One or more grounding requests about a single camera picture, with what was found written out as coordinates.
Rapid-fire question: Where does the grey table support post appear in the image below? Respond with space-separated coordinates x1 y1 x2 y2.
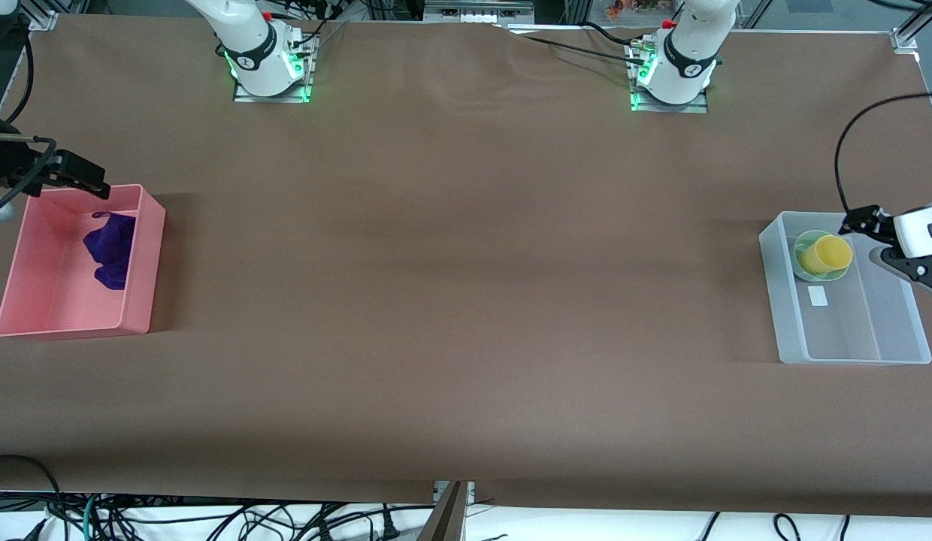
419 481 471 541

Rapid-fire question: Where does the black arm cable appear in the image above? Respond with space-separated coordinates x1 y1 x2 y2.
834 93 932 216
0 33 58 223

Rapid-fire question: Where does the black looped floor cable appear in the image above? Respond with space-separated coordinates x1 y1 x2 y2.
0 454 62 521

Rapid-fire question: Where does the purple cloth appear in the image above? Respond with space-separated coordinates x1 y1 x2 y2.
82 211 138 292

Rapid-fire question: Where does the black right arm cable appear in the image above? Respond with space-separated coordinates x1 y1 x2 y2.
0 33 58 223

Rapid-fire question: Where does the aluminium corner profile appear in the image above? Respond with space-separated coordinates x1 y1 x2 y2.
26 0 61 32

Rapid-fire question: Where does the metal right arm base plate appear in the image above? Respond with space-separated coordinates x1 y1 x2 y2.
232 34 315 104

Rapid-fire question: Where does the tangled black floor cable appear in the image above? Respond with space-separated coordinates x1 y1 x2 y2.
98 500 429 541

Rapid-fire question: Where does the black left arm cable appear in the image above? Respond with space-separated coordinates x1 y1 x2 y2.
834 93 932 216

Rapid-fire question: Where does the clear plastic bin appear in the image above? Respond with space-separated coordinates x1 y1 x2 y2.
759 212 932 366

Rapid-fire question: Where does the pink plastic bin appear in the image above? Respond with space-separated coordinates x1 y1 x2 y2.
0 184 167 337

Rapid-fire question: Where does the orange background item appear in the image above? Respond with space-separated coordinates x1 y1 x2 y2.
605 0 664 20

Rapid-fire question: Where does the aluminium frame with connectors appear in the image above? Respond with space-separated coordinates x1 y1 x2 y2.
423 0 536 24

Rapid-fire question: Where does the yellow cup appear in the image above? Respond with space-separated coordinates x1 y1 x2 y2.
798 234 854 277

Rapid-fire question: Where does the black table cable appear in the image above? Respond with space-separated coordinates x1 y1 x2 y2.
581 21 646 47
520 35 646 67

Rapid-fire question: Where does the green bowl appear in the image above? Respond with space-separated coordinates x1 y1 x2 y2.
792 228 851 283

